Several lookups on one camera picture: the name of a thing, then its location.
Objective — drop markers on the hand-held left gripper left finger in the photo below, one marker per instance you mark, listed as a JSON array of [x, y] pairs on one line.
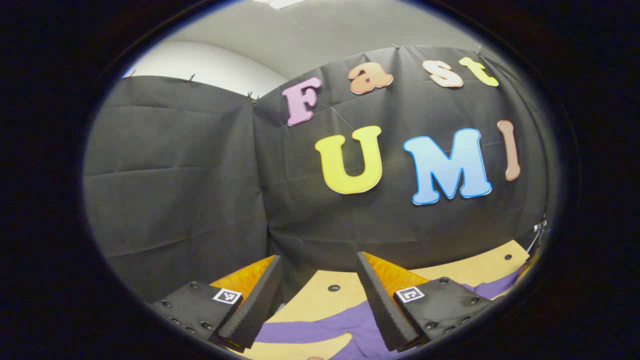
[[250, 310]]

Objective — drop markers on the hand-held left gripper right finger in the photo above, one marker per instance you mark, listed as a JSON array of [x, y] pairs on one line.
[[385, 310]]

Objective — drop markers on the purple button shirt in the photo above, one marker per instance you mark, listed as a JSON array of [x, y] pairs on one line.
[[320, 331]]

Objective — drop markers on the long ceiling light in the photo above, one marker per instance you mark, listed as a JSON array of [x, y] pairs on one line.
[[282, 3]]

